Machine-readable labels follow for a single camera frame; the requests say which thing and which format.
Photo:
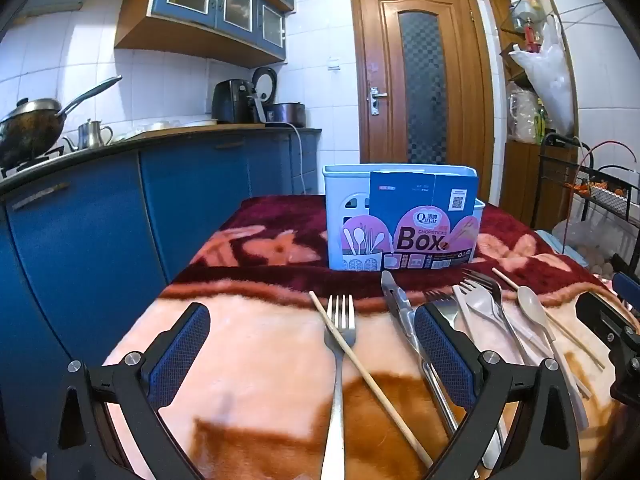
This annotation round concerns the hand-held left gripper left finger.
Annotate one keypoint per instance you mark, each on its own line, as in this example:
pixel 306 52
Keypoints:
pixel 180 355

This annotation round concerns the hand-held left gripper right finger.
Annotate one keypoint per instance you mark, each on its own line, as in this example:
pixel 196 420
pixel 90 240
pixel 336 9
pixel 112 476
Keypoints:
pixel 445 355

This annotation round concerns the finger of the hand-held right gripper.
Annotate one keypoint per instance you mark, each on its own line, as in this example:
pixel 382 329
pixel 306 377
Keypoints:
pixel 629 286
pixel 600 312

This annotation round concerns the wooden chopstick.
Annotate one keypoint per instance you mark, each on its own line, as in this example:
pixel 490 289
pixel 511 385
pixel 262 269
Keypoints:
pixel 575 342
pixel 380 400

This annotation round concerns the steel fork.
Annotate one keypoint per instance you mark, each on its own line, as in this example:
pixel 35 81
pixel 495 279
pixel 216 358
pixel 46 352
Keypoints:
pixel 336 410
pixel 481 280
pixel 445 310

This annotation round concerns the white plastic fork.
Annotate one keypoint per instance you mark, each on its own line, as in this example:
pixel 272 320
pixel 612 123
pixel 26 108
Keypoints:
pixel 462 297

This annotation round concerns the steel table knife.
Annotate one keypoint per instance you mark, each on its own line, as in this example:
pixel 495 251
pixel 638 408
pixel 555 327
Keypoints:
pixel 400 305

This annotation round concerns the beige plastic spoon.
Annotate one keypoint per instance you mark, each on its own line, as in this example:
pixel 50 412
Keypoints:
pixel 530 305

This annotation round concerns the clear bag of eggs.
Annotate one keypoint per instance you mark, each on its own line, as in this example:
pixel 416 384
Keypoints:
pixel 585 240

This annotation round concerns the wooden shelf unit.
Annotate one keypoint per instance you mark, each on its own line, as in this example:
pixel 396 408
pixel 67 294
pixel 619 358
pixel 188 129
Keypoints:
pixel 520 175

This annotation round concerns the blue base cabinet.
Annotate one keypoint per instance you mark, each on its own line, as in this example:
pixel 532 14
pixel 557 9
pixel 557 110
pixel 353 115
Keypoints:
pixel 100 220

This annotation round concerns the green bottle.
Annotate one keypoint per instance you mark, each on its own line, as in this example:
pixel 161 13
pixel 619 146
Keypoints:
pixel 540 120

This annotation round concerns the clear bag of cups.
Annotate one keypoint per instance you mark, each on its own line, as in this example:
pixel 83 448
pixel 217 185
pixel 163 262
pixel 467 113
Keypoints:
pixel 522 115

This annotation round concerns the white plastic bag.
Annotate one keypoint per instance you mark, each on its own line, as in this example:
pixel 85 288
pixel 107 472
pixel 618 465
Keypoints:
pixel 550 80

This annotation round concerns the white dishes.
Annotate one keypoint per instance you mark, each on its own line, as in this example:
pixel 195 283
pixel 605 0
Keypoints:
pixel 165 127

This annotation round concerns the steel kettle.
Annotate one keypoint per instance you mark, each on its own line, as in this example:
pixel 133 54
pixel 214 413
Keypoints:
pixel 90 135

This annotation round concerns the gas stove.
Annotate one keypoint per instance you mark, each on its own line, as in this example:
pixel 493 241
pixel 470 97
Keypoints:
pixel 35 160

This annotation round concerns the black air fryer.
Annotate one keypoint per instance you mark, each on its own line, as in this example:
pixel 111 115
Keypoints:
pixel 230 102

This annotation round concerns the black rice cooker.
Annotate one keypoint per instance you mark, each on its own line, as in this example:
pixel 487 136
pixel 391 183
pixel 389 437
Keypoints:
pixel 287 112

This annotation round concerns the black wok with lid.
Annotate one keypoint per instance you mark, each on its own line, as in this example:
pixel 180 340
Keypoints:
pixel 30 130

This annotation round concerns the wooden door glass panel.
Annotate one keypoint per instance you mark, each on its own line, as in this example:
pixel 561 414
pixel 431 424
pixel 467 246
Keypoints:
pixel 380 35

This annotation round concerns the white wall switch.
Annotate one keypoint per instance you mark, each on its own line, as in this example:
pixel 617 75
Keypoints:
pixel 334 64

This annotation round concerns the blue wall cabinet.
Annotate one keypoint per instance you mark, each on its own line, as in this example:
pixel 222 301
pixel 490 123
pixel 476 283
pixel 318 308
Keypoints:
pixel 200 10

